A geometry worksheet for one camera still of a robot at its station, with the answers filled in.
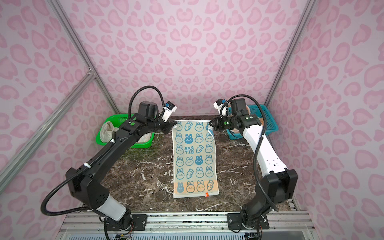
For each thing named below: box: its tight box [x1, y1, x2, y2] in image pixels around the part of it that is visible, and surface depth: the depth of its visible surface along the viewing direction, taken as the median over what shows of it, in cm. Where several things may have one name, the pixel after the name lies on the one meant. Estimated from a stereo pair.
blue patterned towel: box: [171, 120, 220, 199], surface depth 88 cm
